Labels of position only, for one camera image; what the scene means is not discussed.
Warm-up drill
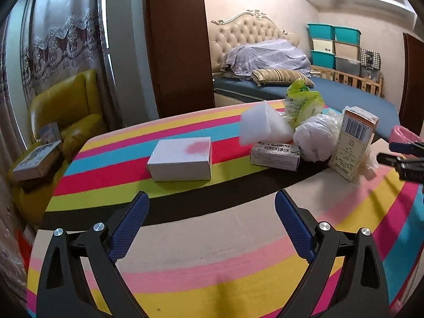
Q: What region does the tall orange medicine box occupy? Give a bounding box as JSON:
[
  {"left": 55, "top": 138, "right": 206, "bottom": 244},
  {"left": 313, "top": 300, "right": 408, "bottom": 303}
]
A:
[{"left": 329, "top": 106, "right": 379, "bottom": 182}]

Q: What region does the small white medicine box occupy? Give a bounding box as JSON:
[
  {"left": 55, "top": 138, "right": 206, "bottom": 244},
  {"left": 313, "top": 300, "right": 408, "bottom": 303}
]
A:
[{"left": 250, "top": 142, "right": 301, "bottom": 171}]

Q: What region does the white box with pink stain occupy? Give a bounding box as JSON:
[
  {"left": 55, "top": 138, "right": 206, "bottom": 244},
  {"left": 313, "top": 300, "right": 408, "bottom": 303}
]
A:
[{"left": 147, "top": 137, "right": 212, "bottom": 182}]

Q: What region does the pink lined trash bin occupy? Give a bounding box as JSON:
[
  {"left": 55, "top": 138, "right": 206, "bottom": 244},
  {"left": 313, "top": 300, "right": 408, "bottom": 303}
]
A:
[{"left": 389, "top": 126, "right": 423, "bottom": 144}]

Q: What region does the dark brown door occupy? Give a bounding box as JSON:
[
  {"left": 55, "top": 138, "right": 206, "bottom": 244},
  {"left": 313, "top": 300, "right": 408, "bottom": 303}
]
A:
[{"left": 399, "top": 33, "right": 424, "bottom": 135}]

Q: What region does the bed with blue cover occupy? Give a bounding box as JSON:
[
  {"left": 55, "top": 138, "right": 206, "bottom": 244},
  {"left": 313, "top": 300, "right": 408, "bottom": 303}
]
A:
[{"left": 213, "top": 77, "right": 400, "bottom": 141}]

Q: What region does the white crumpled plastic bag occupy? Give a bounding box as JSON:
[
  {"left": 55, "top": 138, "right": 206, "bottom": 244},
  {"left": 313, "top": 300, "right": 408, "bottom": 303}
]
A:
[{"left": 293, "top": 113, "right": 343, "bottom": 162}]

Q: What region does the checkered black white bag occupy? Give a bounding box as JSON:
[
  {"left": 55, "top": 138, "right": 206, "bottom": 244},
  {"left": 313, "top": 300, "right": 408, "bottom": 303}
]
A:
[{"left": 360, "top": 48, "right": 381, "bottom": 70}]

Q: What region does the grey storage bin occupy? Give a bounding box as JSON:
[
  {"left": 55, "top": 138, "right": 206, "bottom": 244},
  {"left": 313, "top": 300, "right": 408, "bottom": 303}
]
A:
[{"left": 335, "top": 56, "right": 361, "bottom": 76}]

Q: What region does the beige storage bin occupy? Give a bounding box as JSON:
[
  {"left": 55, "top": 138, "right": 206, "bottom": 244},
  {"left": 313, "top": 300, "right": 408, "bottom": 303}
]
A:
[{"left": 334, "top": 41, "right": 360, "bottom": 60}]

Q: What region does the green snack bag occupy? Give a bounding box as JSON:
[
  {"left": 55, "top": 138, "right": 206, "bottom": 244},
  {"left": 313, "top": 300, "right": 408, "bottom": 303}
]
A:
[{"left": 285, "top": 80, "right": 324, "bottom": 129}]

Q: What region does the flat box on armchair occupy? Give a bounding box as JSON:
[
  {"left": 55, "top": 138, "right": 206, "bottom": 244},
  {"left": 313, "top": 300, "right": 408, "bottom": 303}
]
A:
[{"left": 12, "top": 141, "right": 62, "bottom": 182}]

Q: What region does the teal storage bin lower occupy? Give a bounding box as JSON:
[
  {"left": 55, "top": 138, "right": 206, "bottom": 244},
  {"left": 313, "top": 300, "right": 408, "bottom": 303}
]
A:
[{"left": 311, "top": 50, "right": 335, "bottom": 69}]

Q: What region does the teal storage bin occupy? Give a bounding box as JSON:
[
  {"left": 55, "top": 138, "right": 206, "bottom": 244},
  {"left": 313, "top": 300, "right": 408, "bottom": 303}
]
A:
[
  {"left": 308, "top": 23, "right": 335, "bottom": 40},
  {"left": 333, "top": 26, "right": 361, "bottom": 46},
  {"left": 311, "top": 50, "right": 335, "bottom": 69}
]

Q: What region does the teal storage bin top right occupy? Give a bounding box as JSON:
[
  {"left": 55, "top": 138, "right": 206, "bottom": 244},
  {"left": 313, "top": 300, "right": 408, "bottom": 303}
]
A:
[{"left": 333, "top": 26, "right": 361, "bottom": 46}]

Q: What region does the cream storage bin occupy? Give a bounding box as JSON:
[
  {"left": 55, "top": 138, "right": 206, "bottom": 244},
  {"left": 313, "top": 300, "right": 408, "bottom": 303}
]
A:
[{"left": 312, "top": 38, "right": 335, "bottom": 55}]

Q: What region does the colourful striped table cloth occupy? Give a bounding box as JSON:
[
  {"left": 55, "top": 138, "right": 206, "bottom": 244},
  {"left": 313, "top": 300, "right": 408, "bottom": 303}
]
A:
[{"left": 26, "top": 104, "right": 423, "bottom": 317}]

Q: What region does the teal storage bin top left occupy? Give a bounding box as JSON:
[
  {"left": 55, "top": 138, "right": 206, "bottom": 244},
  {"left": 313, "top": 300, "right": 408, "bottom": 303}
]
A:
[{"left": 308, "top": 23, "right": 335, "bottom": 40}]

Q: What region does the striped gold pillow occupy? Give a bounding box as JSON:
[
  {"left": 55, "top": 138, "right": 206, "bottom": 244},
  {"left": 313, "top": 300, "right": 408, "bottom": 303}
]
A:
[{"left": 251, "top": 68, "right": 315, "bottom": 88}]

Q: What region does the yellow leather armchair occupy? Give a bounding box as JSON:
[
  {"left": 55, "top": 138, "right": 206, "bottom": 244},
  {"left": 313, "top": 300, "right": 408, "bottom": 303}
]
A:
[{"left": 7, "top": 70, "right": 107, "bottom": 226}]

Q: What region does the lavender striped duvet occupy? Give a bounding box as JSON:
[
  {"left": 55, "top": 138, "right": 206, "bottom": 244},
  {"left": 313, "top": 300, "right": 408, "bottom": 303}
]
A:
[{"left": 221, "top": 39, "right": 311, "bottom": 78}]

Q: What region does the beige tufted headboard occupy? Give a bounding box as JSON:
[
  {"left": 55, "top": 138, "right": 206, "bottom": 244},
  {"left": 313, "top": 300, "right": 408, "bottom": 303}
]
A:
[{"left": 208, "top": 9, "right": 300, "bottom": 77}]

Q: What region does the lace patterned curtain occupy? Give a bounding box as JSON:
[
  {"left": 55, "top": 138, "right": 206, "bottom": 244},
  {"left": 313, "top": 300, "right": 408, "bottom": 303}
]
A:
[{"left": 0, "top": 0, "right": 107, "bottom": 153}]

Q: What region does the dark brown wardrobe panel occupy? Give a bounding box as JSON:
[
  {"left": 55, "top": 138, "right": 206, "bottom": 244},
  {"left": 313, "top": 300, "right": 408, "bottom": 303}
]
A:
[{"left": 143, "top": 0, "right": 215, "bottom": 118}]

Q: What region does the wooden crib rail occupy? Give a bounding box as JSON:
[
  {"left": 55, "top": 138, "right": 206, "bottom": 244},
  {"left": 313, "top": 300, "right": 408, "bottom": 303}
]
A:
[{"left": 311, "top": 65, "right": 385, "bottom": 98}]

